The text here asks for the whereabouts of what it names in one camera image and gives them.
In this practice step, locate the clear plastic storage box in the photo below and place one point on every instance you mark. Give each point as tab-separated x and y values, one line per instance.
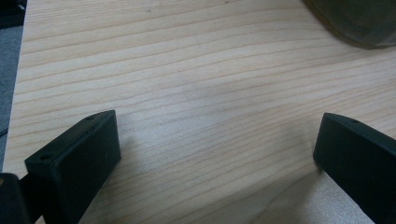
358	21

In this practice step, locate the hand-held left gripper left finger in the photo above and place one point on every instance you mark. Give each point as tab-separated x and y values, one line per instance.
74	161

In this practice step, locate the black metal stand with base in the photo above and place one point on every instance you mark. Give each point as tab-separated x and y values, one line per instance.
11	11

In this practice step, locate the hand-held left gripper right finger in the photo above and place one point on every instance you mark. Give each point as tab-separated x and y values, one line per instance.
358	155

